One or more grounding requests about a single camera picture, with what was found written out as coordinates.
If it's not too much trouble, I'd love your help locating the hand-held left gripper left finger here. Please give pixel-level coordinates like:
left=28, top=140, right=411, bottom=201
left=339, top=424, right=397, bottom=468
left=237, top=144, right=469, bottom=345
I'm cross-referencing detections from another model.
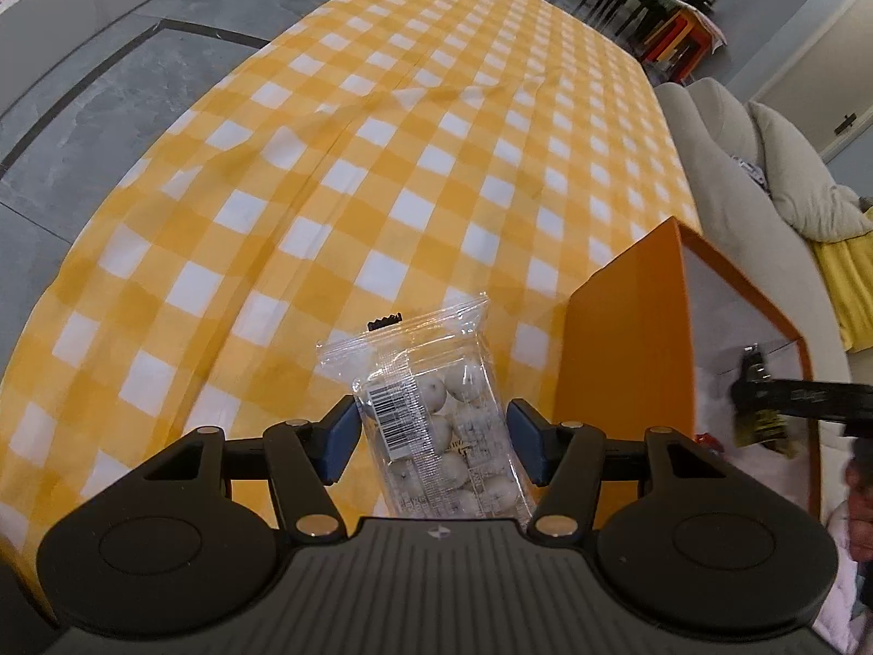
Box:
left=140, top=397, right=359, bottom=545

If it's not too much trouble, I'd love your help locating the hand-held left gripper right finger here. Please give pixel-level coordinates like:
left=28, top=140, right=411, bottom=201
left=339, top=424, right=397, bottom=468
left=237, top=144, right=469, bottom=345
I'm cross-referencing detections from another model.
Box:
left=506, top=399, right=734, bottom=543

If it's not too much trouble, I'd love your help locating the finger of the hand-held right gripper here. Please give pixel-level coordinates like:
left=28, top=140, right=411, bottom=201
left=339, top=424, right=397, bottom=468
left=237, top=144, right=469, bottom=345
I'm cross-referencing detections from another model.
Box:
left=733, top=375, right=873, bottom=438

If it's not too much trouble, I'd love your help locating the dark snack packet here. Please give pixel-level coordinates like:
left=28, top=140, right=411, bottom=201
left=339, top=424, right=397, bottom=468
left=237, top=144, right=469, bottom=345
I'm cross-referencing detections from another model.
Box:
left=730, top=347, right=802, bottom=458

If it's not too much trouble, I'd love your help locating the clear packet of white balls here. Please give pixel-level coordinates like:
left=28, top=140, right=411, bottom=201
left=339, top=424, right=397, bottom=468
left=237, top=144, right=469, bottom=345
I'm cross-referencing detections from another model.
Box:
left=315, top=295, right=540, bottom=533

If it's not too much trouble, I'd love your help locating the orange cardboard box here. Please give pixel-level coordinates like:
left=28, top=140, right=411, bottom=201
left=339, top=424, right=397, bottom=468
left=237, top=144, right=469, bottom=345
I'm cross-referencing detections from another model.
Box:
left=551, top=216, right=820, bottom=533

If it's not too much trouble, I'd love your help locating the yellow cushion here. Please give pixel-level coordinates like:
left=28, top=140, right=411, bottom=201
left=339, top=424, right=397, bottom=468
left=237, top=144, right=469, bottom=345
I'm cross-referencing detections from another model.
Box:
left=811, top=228, right=873, bottom=352

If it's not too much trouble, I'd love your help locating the beige cushion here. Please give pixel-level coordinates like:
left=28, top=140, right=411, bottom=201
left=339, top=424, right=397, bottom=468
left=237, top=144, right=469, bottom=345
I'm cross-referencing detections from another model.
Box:
left=746, top=101, right=873, bottom=243

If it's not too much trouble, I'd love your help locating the beige sofa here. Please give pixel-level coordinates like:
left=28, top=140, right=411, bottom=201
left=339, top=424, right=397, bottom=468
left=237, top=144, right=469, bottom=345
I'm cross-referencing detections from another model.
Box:
left=655, top=76, right=873, bottom=438

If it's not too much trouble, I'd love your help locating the yellow checkered tablecloth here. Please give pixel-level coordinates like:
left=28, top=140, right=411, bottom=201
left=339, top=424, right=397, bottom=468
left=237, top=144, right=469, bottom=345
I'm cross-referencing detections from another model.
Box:
left=0, top=0, right=703, bottom=629

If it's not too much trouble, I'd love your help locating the white door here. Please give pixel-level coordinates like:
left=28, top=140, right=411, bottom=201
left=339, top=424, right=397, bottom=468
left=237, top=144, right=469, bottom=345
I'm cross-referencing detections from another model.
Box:
left=754, top=0, right=873, bottom=165

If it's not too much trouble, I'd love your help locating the orange stool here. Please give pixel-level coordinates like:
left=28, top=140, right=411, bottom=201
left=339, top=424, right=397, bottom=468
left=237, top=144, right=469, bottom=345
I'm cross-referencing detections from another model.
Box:
left=644, top=7, right=727, bottom=83

